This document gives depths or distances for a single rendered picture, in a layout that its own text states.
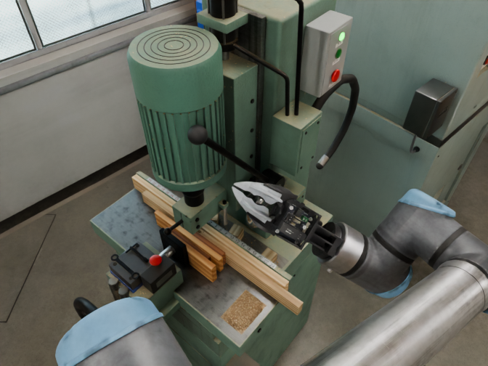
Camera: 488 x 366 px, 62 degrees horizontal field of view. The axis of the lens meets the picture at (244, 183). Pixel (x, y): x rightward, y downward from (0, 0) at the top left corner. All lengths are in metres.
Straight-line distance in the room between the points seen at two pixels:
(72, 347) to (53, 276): 1.94
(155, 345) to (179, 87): 0.45
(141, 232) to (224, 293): 0.32
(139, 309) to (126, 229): 0.82
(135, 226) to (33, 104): 1.19
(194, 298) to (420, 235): 0.59
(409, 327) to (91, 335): 0.38
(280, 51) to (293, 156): 0.25
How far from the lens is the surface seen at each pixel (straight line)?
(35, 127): 2.37
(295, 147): 0.96
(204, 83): 0.76
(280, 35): 0.87
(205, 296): 1.11
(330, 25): 0.95
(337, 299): 2.17
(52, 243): 2.53
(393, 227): 0.80
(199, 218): 1.07
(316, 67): 0.96
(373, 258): 0.80
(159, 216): 1.21
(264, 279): 1.09
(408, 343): 0.57
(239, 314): 1.06
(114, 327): 0.45
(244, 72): 0.88
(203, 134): 0.70
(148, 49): 0.80
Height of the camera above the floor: 1.87
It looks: 46 degrees down
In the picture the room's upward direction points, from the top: straight up
